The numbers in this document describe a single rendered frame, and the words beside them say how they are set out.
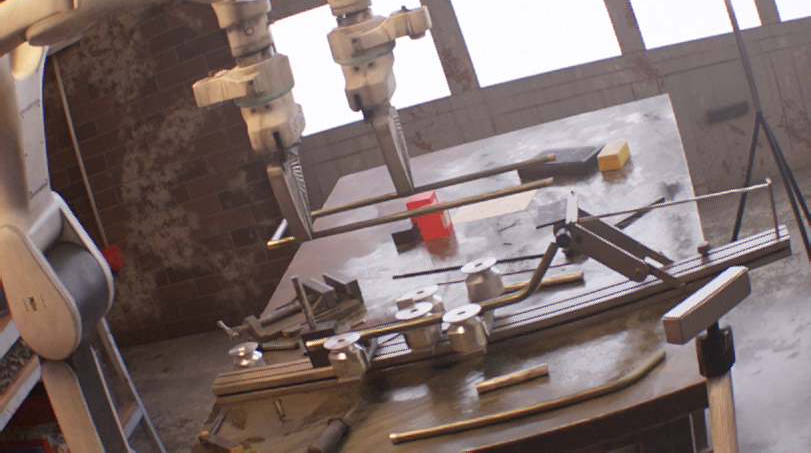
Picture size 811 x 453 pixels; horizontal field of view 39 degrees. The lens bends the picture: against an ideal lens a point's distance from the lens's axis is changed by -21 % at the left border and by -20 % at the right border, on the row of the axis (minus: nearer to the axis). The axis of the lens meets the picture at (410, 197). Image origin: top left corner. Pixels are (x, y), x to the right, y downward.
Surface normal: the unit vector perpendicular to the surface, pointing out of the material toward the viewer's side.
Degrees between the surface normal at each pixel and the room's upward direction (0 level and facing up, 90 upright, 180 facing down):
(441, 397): 0
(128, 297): 90
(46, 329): 90
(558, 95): 90
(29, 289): 90
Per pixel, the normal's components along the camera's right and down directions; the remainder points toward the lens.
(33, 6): -0.17, 0.02
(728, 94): -0.13, 0.30
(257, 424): -0.29, -0.92
